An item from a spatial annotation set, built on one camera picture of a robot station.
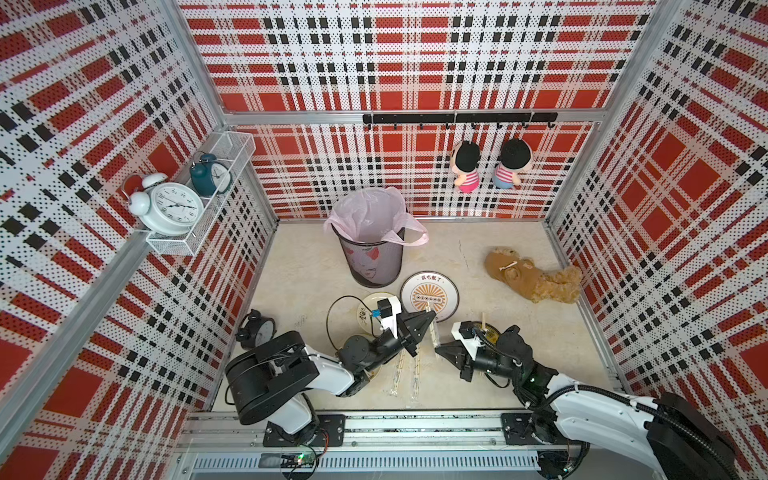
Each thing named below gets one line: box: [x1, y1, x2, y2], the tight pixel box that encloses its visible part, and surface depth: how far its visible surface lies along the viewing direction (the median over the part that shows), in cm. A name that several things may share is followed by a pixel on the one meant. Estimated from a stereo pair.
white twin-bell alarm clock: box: [128, 173, 204, 236], surface depth 63 cm
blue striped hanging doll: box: [493, 138, 533, 190], surface depth 97 cm
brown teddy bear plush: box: [485, 247, 582, 304], surface depth 95 cm
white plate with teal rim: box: [400, 270, 460, 323], surface depth 101 cm
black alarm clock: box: [235, 308, 277, 351], surface depth 84 cm
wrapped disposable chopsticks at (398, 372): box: [390, 349, 406, 397], surface depth 84 cm
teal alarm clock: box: [189, 151, 232, 197], surface depth 73 cm
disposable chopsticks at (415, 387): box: [411, 346, 421, 402], surface depth 82 cm
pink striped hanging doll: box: [450, 140, 482, 194], surface depth 99 cm
